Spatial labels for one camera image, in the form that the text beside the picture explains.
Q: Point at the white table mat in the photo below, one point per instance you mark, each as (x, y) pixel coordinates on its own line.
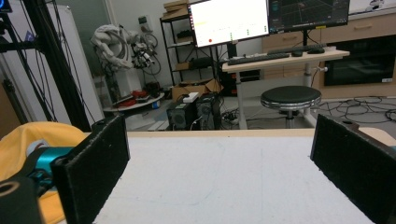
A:
(218, 180)

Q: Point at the black metal stand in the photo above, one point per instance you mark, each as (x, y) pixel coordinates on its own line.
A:
(59, 62)

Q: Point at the open cardboard box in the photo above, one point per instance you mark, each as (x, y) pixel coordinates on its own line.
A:
(186, 90)

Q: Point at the long black keyboard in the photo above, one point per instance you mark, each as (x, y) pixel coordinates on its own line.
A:
(258, 58)

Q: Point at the black built-in oven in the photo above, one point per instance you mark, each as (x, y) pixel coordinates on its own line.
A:
(361, 62)

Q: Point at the robot under white cover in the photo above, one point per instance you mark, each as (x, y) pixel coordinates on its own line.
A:
(112, 46)

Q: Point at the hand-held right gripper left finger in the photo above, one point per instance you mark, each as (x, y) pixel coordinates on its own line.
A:
(93, 168)

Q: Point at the yellow cloth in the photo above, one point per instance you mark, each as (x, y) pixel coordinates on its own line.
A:
(46, 132)

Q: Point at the round white platform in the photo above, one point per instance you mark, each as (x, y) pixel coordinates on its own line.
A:
(137, 104)

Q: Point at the white-screen monitor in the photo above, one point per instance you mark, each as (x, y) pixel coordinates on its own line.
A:
(229, 20)

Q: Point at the stacked cardboard boxes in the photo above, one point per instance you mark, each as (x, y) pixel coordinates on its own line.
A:
(176, 9)

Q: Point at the black computer mouse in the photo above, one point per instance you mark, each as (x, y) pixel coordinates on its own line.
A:
(296, 53)

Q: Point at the white panel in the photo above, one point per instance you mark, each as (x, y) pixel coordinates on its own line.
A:
(77, 62)

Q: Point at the black computer tower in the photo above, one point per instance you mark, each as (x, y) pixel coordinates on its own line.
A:
(180, 116)
(208, 112)

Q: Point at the wooden cabinet with drawers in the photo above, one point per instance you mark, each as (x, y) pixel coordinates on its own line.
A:
(367, 28)

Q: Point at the small white box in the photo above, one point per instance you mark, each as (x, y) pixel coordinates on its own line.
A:
(190, 97)

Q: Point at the light wooden desk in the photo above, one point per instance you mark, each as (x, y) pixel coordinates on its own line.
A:
(280, 62)

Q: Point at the black metal shelf rack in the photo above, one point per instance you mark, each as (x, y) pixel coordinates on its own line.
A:
(169, 46)

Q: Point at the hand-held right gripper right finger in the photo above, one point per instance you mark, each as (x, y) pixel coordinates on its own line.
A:
(351, 161)

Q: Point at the black round stool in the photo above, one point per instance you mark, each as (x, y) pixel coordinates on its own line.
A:
(290, 95)

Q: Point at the dark-screen monitor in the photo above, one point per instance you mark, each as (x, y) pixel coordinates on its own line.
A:
(308, 15)

